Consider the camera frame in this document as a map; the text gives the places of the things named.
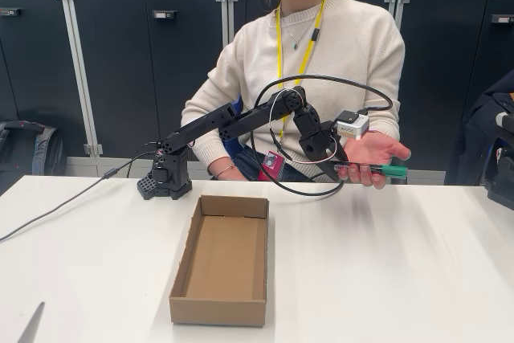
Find green capped marker pen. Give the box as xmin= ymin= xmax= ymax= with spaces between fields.
xmin=331 ymin=161 xmax=409 ymax=179

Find person's right forearm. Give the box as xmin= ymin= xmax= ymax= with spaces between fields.
xmin=181 ymin=97 xmax=239 ymax=180

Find person's left forearm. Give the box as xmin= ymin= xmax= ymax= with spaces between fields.
xmin=360 ymin=92 xmax=403 ymax=144

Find person's left hand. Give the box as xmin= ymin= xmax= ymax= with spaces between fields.
xmin=336 ymin=134 xmax=413 ymax=190

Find person's right hand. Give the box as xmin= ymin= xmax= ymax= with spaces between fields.
xmin=219 ymin=165 xmax=247 ymax=182

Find red name badge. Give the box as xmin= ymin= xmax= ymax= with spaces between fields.
xmin=256 ymin=149 xmax=288 ymax=182

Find blue jeans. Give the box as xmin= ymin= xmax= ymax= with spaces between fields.
xmin=231 ymin=145 xmax=327 ymax=182

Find cream knit sweater torso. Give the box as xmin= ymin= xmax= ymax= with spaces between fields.
xmin=181 ymin=0 xmax=406 ymax=183

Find open brown cardboard box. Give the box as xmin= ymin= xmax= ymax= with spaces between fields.
xmin=168 ymin=194 xmax=269 ymax=329

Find dark navy jacket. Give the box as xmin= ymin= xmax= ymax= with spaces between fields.
xmin=444 ymin=69 xmax=514 ymax=186

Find grey black backpack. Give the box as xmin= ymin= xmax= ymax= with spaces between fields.
xmin=0 ymin=120 xmax=67 ymax=196

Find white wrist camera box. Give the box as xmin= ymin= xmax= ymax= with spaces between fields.
xmin=335 ymin=109 xmax=370 ymax=139

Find thin white servo wire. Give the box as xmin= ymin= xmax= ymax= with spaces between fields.
xmin=268 ymin=88 xmax=339 ymax=164

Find thick black camera cable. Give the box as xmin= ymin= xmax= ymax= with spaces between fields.
xmin=252 ymin=73 xmax=394 ymax=198

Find yellow lanyard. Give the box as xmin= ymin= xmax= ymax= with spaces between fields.
xmin=275 ymin=0 xmax=330 ymax=144

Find silver pendant necklace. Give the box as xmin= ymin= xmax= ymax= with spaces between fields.
xmin=280 ymin=5 xmax=323 ymax=51

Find grey power cable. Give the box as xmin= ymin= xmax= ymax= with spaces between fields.
xmin=0 ymin=153 xmax=156 ymax=243

